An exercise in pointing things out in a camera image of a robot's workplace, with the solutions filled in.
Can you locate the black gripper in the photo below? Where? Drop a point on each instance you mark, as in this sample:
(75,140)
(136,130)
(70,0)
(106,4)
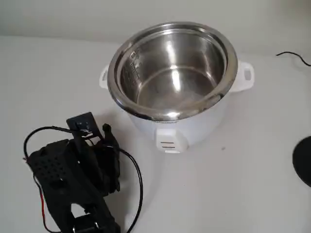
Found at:
(108,139)

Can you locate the white rice cooker housing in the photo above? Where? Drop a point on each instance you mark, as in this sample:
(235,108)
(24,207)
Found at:
(206,128)

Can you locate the stainless steel inner pot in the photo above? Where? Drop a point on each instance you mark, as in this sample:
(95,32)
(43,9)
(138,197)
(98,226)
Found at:
(170,80)

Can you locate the black round disc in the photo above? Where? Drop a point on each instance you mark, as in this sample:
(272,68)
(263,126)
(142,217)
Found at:
(303,160)

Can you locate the black camera board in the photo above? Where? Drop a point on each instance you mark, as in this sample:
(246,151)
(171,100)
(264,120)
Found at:
(82,123)

